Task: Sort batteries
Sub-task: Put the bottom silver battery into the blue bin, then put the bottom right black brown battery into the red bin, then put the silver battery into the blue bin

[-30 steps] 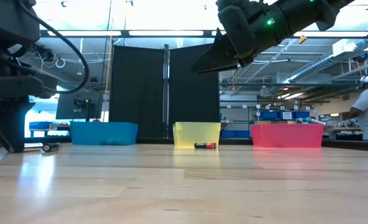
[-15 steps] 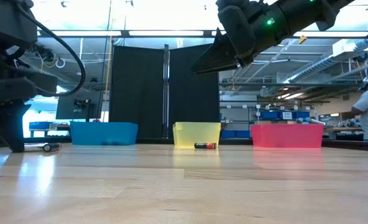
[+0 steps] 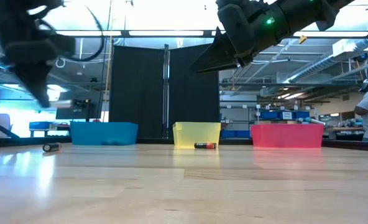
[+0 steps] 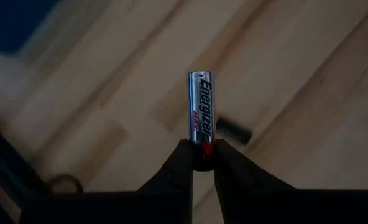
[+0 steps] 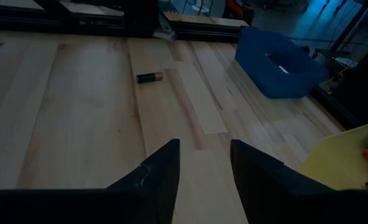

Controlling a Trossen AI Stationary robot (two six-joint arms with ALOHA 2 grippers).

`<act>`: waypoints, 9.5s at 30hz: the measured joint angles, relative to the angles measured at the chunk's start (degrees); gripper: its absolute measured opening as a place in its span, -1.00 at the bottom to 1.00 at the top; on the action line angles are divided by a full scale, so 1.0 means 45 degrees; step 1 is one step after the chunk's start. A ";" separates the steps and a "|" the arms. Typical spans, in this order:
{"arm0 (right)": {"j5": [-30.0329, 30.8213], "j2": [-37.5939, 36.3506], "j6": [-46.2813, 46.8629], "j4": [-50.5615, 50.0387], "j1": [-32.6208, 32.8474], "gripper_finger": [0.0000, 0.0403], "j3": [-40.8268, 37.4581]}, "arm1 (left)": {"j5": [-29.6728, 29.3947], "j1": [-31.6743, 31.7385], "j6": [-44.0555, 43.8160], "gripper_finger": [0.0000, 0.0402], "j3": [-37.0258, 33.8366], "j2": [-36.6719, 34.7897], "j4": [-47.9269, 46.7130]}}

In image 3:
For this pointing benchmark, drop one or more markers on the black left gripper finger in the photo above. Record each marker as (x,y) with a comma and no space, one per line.
(38,84)

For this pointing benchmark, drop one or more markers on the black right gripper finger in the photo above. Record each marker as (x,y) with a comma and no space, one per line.
(218,59)

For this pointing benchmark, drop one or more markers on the batteries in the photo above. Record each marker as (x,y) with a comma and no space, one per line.
(52,147)

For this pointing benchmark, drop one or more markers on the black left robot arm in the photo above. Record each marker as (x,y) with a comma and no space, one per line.
(10,15)

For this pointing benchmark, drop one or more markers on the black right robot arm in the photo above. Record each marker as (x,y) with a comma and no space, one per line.
(311,9)

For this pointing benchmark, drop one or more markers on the black divider panel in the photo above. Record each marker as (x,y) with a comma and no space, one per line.
(137,93)
(193,99)

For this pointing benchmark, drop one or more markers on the yellow plastic bin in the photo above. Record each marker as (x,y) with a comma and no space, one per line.
(196,133)

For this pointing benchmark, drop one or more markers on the blue plastic bin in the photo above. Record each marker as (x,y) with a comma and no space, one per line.
(103,133)

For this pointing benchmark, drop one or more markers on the shelf with blue bins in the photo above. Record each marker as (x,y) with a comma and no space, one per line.
(283,115)

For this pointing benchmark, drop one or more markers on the copper and dark blue battery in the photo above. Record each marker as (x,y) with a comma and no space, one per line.
(205,145)

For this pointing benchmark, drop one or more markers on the red plastic bin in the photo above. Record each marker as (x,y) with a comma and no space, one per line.
(286,135)

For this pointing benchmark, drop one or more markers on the wooden workbench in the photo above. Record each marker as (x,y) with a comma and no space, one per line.
(342,129)

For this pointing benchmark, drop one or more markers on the silver ventilation duct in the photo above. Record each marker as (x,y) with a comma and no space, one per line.
(320,62)

